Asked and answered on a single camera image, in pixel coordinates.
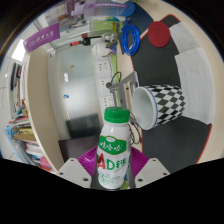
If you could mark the wall shelf with books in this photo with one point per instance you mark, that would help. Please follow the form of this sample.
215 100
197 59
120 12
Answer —
26 133

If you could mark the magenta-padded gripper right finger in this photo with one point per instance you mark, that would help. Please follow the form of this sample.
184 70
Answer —
151 170

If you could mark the dark wine bottle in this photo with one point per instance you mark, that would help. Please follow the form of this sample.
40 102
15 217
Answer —
90 41

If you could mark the flat round red coaster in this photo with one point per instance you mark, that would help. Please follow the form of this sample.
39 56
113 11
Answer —
159 34

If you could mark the dark blue mat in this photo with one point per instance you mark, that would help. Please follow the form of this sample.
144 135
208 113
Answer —
140 16

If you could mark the glass with green stems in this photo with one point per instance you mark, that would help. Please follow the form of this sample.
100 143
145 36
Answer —
105 26

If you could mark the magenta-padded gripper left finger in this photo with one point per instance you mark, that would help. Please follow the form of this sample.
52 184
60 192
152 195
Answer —
74 170

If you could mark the purple pennant flag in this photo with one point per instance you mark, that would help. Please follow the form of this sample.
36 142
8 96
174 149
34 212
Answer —
41 37

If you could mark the black red-edged desk mat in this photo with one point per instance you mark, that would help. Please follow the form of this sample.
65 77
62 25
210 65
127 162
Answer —
166 143

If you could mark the white wall outlet strip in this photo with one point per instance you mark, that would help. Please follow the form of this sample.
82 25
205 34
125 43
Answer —
105 83

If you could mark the grey metal laptop stand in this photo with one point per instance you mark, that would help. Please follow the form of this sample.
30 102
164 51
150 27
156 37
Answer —
125 85

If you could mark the white green-capped drink bottle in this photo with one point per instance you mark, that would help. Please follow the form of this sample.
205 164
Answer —
113 150

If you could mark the black white checkered mug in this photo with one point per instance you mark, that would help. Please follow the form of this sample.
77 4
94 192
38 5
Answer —
166 105

